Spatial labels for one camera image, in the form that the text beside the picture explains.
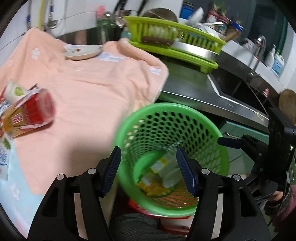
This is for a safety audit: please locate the red perforated basket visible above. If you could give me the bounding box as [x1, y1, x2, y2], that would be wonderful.
[128, 199, 193, 236]

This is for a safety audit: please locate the green perforated waste basket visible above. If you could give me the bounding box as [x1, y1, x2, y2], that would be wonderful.
[114, 102, 230, 218]

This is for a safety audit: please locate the yellow snack wrapper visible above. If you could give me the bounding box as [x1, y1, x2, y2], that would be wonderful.
[137, 173, 170, 197]

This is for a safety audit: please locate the white paper cup green leaf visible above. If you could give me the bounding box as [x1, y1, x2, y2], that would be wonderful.
[3, 80, 29, 104]

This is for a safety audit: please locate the braided metal hose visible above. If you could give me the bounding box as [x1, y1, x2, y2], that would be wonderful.
[26, 0, 33, 30]

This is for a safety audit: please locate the clear bottle yellow label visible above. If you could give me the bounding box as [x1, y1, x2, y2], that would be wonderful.
[150, 150, 183, 188]

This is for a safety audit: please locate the red gold drink bottle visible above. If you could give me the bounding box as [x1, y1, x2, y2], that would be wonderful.
[1, 89, 55, 138]

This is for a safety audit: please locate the white bowl in rack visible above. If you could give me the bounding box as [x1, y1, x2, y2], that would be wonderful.
[186, 7, 204, 26]

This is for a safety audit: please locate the white cat-shaped dish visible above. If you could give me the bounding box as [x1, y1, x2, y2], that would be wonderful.
[64, 44, 103, 61]

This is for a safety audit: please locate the yellow gas hose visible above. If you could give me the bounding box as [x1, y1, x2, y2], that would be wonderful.
[37, 0, 47, 30]

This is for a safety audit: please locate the dark green knife block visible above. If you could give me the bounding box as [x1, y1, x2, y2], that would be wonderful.
[96, 19, 122, 45]

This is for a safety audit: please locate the steel kitchen sink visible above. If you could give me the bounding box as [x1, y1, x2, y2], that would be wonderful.
[208, 68, 280, 121]

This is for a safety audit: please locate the white blue detergent bottle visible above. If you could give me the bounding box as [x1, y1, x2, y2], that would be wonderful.
[271, 50, 285, 77]

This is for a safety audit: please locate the teal cabinet drawer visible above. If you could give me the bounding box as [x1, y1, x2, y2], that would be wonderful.
[217, 121, 269, 176]

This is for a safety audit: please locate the blue white milk carton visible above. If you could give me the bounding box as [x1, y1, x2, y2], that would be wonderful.
[0, 136, 11, 181]

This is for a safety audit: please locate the steel pot in rack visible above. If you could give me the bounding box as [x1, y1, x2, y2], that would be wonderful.
[142, 8, 178, 23]

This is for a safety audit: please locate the cleaver with wooden handle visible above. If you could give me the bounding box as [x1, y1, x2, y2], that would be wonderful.
[141, 36, 219, 61]

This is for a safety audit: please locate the person's right hand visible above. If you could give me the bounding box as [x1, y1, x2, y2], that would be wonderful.
[268, 191, 283, 202]

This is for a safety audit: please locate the green dish rack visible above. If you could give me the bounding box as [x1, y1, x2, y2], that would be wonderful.
[125, 16, 226, 74]

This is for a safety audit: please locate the peach flower-pattern towel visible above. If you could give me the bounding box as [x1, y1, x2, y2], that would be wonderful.
[0, 27, 170, 237]

